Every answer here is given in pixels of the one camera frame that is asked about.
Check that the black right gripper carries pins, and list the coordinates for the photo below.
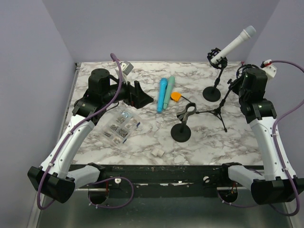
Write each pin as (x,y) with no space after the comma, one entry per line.
(236,84)

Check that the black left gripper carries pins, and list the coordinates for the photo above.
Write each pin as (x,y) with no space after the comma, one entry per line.
(132,99)

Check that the blue microphone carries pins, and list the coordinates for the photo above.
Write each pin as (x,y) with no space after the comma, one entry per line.
(162,92)

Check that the mint green microphone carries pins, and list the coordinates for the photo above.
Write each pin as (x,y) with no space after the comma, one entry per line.
(169,88)

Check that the black round-base microphone stand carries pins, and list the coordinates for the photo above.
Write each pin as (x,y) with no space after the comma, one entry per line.
(181,132)

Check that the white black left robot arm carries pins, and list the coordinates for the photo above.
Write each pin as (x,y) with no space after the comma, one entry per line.
(53,177)

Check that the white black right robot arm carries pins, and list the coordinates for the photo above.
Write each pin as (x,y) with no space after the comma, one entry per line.
(279,183)

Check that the white microphone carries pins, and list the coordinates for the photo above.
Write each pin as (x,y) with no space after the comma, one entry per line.
(245,35)

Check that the orange tape measure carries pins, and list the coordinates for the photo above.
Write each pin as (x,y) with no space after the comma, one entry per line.
(175,96)

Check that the clear plastic screw box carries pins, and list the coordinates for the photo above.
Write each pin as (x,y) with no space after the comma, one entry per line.
(119,128)

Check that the small white plastic fitting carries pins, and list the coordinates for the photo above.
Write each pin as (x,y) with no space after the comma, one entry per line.
(157,152)

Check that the black shock-mount tripod stand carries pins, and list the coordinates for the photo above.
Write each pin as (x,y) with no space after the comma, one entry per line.
(217,111)

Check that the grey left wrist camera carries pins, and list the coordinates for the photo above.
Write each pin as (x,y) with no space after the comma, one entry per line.
(126,68)

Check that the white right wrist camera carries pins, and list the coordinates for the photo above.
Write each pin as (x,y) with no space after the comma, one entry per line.
(269,68)

